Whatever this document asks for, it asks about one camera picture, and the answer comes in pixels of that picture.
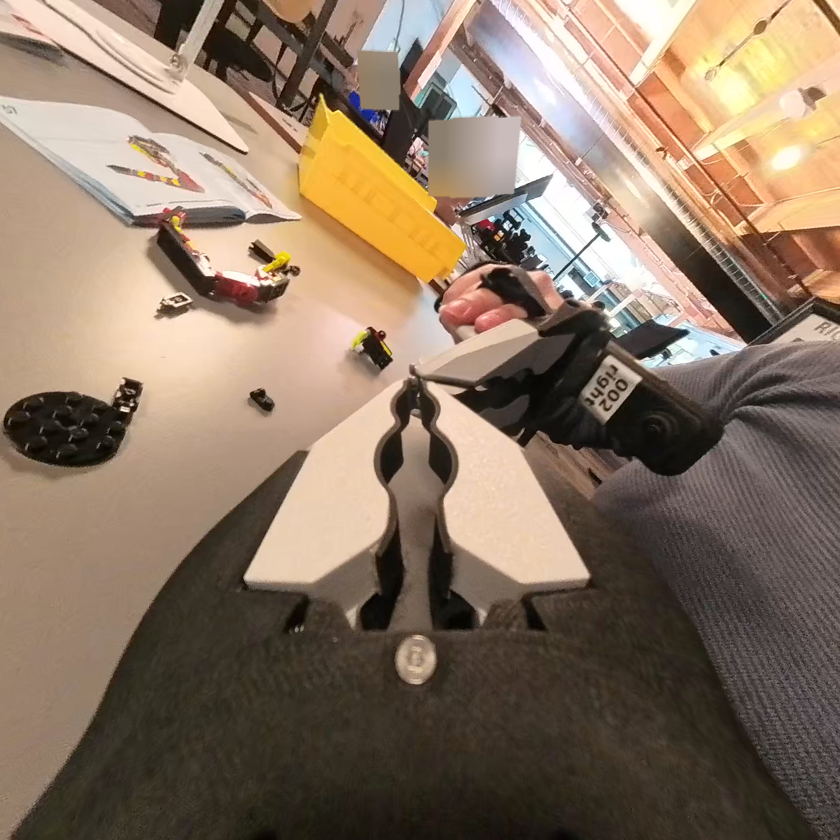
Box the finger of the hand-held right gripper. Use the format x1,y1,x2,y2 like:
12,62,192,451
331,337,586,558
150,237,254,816
451,371,547,439
410,318,547,389

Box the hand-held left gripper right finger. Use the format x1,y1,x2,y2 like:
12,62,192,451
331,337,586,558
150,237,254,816
420,381,592,626

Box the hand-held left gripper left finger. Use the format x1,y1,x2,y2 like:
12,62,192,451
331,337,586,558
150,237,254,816
243,381,412,629

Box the black toy brick green claws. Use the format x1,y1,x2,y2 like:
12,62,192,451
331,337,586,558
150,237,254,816
351,326,395,371

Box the red yellow toy brick arm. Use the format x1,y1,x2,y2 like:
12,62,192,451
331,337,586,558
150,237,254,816
156,206,301,304

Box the person's right forearm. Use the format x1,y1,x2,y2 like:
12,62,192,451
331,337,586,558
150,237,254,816
591,341,840,840

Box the person's right hand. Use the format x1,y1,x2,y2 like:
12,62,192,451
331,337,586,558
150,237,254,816
435,261,573,342

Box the black computer monitor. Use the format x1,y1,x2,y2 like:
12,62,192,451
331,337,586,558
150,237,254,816
457,174,555,219

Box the yellow plastic bin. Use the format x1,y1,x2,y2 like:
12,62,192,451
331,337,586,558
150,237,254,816
298,95,468,284

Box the round black toy brick plate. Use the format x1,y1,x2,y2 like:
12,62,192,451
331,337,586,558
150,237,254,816
3,390,129,468

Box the black light stand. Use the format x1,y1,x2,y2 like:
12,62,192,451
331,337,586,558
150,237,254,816
274,0,343,114

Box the black office chair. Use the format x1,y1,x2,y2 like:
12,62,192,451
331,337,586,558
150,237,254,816
154,0,280,83

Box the open instruction booklet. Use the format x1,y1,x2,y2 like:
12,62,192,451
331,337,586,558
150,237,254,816
0,97,303,227

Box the wooden book stand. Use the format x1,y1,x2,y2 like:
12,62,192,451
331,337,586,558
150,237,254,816
0,0,250,155

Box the closed instruction booklet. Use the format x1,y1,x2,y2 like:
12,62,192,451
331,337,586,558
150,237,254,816
0,25,64,55

